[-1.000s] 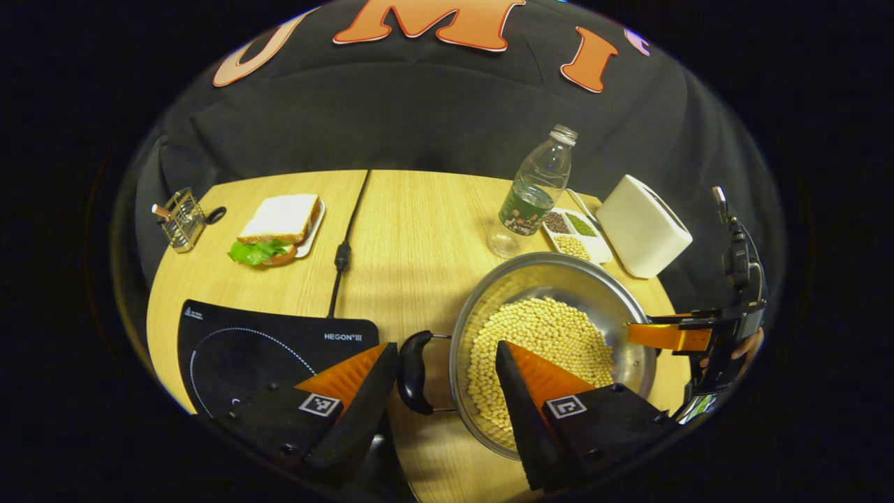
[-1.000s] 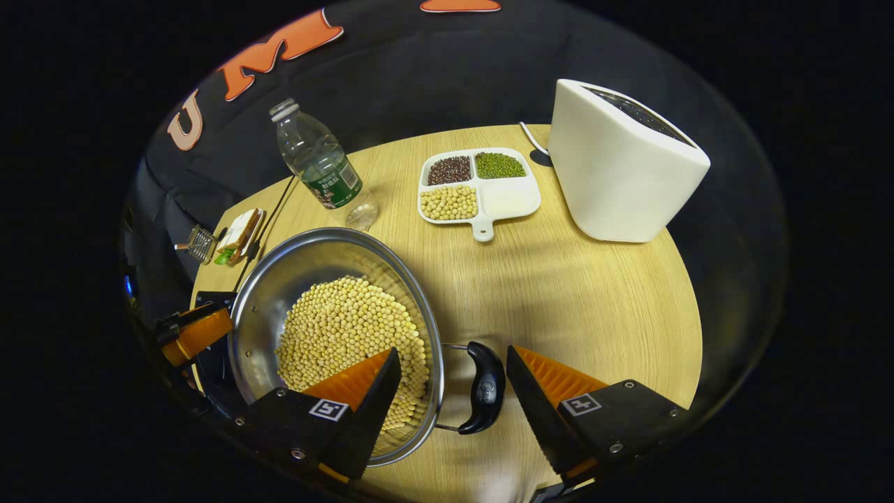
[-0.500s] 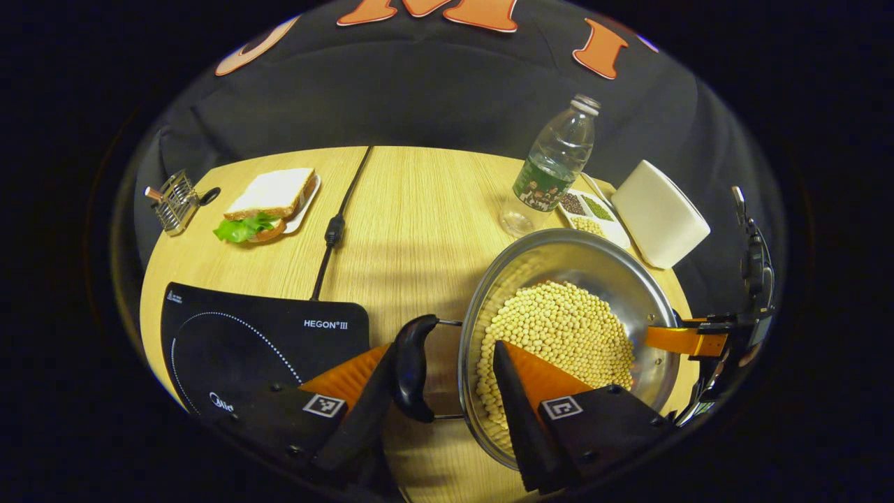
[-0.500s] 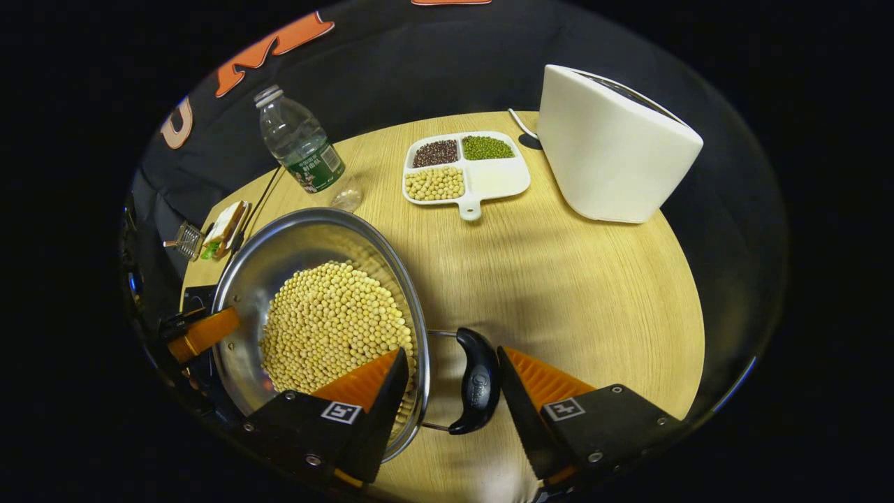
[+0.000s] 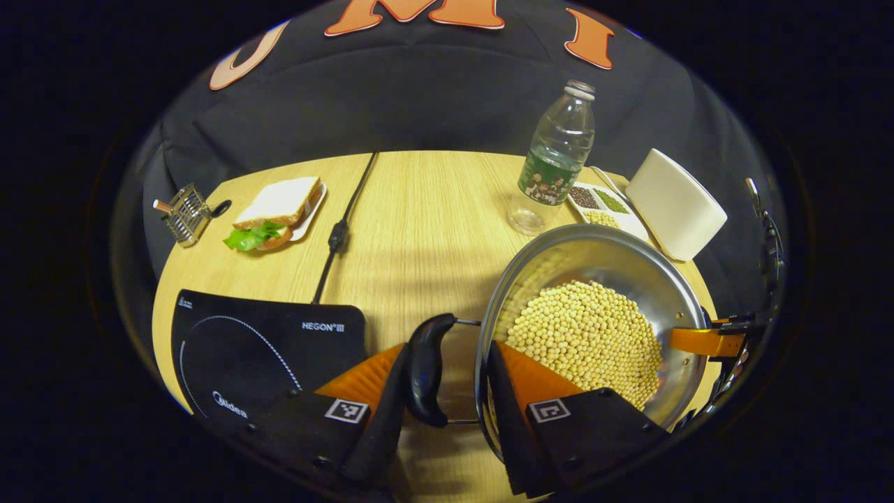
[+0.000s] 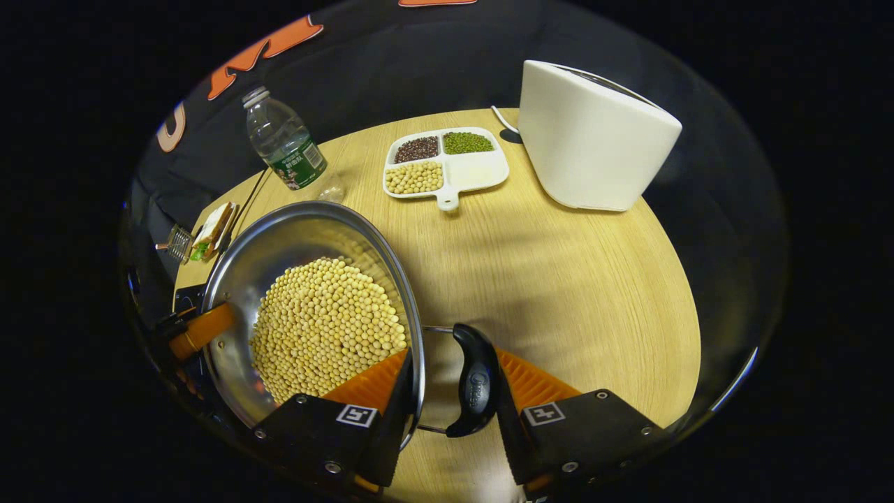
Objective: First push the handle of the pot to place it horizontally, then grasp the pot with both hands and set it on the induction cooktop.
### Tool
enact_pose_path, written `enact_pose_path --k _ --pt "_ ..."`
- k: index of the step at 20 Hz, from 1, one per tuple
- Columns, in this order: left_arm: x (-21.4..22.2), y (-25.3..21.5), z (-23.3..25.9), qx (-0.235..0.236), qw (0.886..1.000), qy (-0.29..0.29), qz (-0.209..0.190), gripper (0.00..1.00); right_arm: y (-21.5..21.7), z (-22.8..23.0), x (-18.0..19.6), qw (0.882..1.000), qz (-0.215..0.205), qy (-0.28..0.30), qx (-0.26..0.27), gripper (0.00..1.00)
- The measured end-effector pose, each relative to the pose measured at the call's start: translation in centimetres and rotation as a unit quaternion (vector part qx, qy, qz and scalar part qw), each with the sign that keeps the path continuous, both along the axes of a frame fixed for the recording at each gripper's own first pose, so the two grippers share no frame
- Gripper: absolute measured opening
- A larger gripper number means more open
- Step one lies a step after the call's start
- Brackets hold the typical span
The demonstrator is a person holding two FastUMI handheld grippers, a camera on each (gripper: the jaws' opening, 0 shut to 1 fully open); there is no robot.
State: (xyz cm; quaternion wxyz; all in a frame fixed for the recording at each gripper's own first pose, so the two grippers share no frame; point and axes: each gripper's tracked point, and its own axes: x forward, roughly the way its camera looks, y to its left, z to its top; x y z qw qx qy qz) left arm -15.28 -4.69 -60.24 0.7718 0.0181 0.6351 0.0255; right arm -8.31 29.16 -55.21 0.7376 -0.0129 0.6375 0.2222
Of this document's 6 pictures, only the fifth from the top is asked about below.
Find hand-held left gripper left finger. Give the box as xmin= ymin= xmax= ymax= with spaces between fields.
xmin=234 ymin=342 xmax=414 ymax=490

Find sandwich with lettuce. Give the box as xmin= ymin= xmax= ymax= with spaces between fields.
xmin=223 ymin=176 xmax=324 ymax=252

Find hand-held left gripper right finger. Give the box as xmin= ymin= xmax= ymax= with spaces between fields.
xmin=485 ymin=340 xmax=672 ymax=498

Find white sandwich plate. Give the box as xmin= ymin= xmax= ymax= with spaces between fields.
xmin=288 ymin=182 xmax=328 ymax=243

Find small wire basket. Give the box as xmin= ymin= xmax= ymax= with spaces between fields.
xmin=152 ymin=183 xmax=214 ymax=249

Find white toaster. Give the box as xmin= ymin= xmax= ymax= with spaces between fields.
xmin=624 ymin=147 xmax=728 ymax=263

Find clear plastic bottle green label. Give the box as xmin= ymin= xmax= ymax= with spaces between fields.
xmin=507 ymin=80 xmax=597 ymax=237

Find steel pot with black handle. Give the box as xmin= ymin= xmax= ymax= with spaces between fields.
xmin=406 ymin=224 xmax=715 ymax=463

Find white three-compartment dish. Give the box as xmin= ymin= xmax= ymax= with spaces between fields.
xmin=566 ymin=181 xmax=651 ymax=242

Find black cooktop power cable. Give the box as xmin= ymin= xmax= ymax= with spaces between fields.
xmin=312 ymin=152 xmax=379 ymax=305

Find black backdrop cloth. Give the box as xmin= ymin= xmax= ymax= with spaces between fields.
xmin=140 ymin=0 xmax=769 ymax=280

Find pile of soybeans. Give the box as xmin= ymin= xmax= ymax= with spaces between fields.
xmin=504 ymin=280 xmax=665 ymax=411

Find black induction cooktop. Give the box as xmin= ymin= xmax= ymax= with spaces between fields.
xmin=171 ymin=289 xmax=368 ymax=421

